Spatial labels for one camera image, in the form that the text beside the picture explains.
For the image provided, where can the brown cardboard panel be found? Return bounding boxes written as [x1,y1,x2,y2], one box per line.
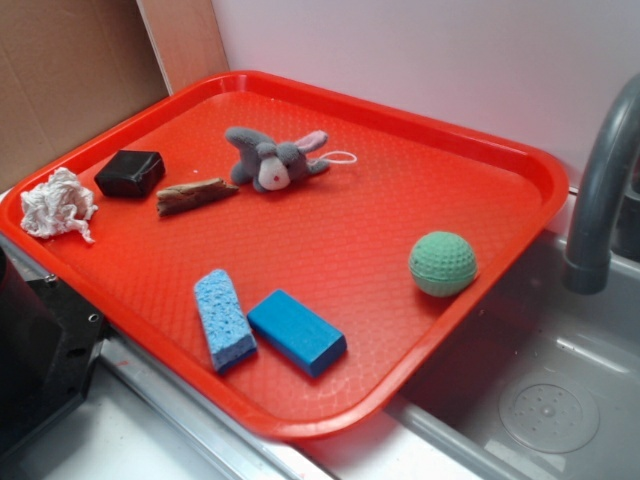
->
[1,1,228,190]

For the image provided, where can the crumpled white paper towel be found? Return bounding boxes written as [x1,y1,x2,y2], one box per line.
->
[20,167,99,244]

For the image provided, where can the blue wooden block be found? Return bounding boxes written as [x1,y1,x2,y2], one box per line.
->
[248,290,347,378]

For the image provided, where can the grey plush bunny toy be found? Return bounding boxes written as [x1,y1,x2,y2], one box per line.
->
[225,127,358,193]

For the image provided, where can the grey toy faucet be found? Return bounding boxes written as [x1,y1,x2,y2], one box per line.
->
[563,75,639,295]

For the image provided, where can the green foam golf ball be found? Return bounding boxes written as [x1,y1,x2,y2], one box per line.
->
[408,231,478,298]

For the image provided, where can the light blue sponge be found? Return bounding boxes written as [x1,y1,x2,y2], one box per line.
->
[194,269,257,374]

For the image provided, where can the brown wood piece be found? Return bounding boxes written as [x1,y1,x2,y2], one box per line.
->
[156,177,239,217]

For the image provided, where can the red plastic tray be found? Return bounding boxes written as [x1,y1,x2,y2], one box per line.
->
[1,72,569,440]

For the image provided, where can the black rectangular block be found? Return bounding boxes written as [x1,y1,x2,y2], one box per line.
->
[94,150,166,198]

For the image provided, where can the grey toy sink basin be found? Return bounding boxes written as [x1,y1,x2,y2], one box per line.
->
[388,233,639,479]

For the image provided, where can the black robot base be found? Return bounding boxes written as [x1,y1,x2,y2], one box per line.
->
[1,253,105,460]

